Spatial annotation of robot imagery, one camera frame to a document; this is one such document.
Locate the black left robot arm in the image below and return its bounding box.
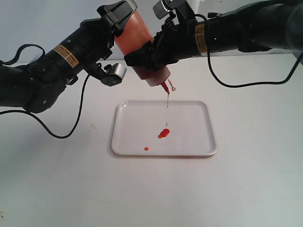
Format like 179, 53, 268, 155
0, 0, 137, 113

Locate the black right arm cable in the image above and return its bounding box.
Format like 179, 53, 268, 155
194, 13, 303, 88

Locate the red sauce squeeze bottle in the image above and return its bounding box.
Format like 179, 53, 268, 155
115, 10, 170, 94

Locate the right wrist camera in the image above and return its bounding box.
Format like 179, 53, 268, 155
152, 0, 195, 19

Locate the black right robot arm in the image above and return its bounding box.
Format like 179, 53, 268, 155
125, 0, 303, 70

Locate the white rectangular tray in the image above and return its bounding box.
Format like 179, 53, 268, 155
111, 100, 218, 157

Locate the white backdrop sheet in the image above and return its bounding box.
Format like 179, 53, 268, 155
0, 0, 298, 63

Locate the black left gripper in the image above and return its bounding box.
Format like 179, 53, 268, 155
80, 0, 137, 80

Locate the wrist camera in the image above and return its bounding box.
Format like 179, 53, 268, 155
152, 0, 195, 19
100, 63, 127, 87

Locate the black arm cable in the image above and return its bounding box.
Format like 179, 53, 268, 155
0, 44, 90, 139
194, 13, 303, 88

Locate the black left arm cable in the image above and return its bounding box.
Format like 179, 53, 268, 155
0, 44, 90, 139

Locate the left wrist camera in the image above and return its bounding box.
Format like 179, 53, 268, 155
100, 63, 127, 87

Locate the red sauce blob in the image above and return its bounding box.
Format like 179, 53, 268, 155
158, 128, 170, 139

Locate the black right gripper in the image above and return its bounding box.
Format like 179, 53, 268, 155
124, 10, 208, 71

